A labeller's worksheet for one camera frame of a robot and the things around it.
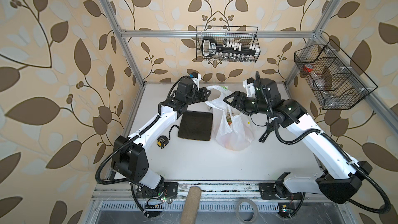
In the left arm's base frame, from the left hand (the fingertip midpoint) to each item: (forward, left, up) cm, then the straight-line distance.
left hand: (213, 90), depth 77 cm
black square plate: (-4, +9, -29) cm, 31 cm away
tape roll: (-45, -12, -30) cm, 56 cm away
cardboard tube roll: (-47, +9, -26) cm, 54 cm away
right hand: (-11, -7, +4) cm, 14 cm away
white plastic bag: (-16, -10, -10) cm, 21 cm away
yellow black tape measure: (-16, +28, -27) cm, 42 cm away
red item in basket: (+19, -55, 0) cm, 58 cm away
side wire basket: (+2, -59, +6) cm, 59 cm away
